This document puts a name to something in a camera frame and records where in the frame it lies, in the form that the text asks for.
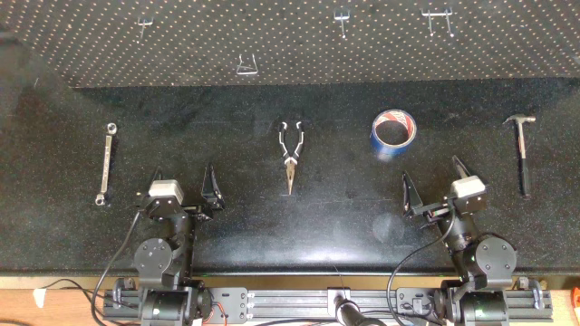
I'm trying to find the metal hook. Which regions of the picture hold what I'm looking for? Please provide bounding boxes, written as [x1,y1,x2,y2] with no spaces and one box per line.
[235,53,260,76]
[333,7,352,40]
[420,6,456,39]
[137,16,155,41]

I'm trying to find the black and white pliers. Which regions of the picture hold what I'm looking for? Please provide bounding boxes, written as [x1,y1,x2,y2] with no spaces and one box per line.
[277,120,306,197]

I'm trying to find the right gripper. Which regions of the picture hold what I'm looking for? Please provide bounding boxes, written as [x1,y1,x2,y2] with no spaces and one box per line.
[401,155,489,228]

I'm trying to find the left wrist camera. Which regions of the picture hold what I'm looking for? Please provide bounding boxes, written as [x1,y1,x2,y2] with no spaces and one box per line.
[147,178,186,206]

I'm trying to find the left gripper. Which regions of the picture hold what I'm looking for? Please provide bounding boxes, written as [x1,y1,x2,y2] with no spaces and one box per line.
[137,162,226,223]

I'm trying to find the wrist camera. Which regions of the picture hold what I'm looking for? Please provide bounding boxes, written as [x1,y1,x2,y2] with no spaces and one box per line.
[449,175,488,201]
[147,178,186,206]

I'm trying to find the black cable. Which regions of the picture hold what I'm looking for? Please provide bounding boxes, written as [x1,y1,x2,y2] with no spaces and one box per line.
[90,210,143,326]
[385,208,457,326]

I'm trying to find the hammer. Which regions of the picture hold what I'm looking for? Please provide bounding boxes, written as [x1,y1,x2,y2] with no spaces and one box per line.
[502,113,537,198]

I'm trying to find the roll of blue tape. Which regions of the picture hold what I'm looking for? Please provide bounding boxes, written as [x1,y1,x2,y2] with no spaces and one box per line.
[369,108,418,161]

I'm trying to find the mounting rail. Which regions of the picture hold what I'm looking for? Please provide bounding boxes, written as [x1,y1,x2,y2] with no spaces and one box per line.
[101,275,555,326]

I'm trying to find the wrench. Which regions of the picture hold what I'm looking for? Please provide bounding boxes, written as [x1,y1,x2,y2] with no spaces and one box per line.
[94,122,119,207]

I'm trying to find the black pegboard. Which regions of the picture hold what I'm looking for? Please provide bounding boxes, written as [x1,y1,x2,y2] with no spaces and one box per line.
[0,0,580,89]

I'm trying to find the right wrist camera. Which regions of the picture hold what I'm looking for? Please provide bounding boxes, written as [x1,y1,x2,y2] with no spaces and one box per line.
[449,175,488,201]

